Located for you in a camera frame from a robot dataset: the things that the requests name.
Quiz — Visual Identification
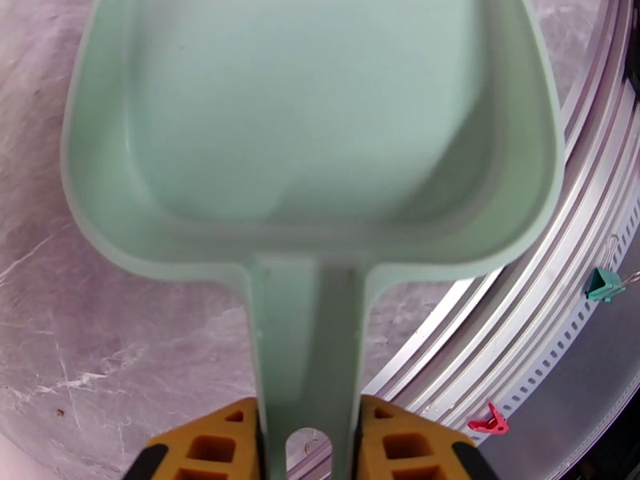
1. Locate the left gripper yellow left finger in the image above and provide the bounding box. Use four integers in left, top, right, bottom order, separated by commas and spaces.
122, 397, 263, 480

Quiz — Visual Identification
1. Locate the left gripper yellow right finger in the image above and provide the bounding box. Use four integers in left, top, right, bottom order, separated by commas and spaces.
357, 393, 506, 480

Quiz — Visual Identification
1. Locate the mint green dustpan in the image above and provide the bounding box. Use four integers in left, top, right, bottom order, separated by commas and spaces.
59, 0, 567, 480

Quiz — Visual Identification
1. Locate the red clothespin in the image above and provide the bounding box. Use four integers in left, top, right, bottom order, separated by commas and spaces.
467, 402, 511, 436

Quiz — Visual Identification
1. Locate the green binder clip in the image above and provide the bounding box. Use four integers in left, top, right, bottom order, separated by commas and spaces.
585, 267, 626, 304

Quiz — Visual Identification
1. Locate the white perforated cable tray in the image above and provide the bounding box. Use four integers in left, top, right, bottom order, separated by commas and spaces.
470, 188, 640, 434

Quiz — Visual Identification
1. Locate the aluminium rail frame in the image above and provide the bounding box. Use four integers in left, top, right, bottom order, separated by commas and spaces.
370, 0, 640, 445

